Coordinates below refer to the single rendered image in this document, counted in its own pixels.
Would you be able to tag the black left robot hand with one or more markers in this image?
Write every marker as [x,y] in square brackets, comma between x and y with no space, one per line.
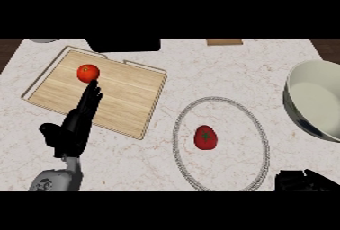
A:
[76,125]

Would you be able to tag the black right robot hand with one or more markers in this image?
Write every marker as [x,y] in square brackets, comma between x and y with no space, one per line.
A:
[300,181]

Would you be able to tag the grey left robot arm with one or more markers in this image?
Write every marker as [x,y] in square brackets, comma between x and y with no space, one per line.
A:
[58,179]

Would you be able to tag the round marble-patterned placemat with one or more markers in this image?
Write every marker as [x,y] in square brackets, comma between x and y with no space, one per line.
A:
[220,144]

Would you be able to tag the large white bowl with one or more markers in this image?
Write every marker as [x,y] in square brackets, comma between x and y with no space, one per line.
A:
[315,99]

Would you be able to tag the pale wooden cutting board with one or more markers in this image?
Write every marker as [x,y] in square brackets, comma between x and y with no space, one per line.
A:
[99,90]

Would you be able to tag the red tomato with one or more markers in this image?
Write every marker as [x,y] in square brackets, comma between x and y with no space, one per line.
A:
[87,73]

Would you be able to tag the black appliance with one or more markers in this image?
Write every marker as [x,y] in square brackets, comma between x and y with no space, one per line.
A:
[124,45]

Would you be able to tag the grey round object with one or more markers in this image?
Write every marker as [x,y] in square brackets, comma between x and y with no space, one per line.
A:
[43,40]

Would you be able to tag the brown wooden block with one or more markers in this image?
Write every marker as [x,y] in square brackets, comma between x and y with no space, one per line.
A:
[225,41]

